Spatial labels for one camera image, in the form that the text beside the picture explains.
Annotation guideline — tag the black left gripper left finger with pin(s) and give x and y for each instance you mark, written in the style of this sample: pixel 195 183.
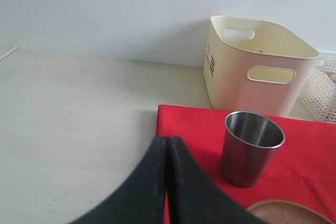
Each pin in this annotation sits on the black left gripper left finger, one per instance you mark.
pixel 141 197

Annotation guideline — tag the brown wooden plate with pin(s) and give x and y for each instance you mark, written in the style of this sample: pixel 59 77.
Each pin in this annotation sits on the brown wooden plate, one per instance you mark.
pixel 286 212

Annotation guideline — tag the red table cloth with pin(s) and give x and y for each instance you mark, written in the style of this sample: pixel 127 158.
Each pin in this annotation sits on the red table cloth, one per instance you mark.
pixel 302 169

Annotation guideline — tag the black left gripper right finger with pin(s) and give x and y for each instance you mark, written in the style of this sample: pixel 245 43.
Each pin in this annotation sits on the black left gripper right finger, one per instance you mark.
pixel 191 194

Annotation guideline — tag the cream plastic bin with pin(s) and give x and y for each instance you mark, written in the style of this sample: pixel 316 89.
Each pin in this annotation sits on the cream plastic bin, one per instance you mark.
pixel 255 65

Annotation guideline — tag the white perforated plastic basket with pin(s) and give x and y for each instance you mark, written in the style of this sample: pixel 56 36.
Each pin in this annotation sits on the white perforated plastic basket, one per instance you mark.
pixel 318 92

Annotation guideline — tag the stainless steel cup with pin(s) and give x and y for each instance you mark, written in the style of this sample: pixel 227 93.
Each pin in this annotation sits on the stainless steel cup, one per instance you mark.
pixel 250 141

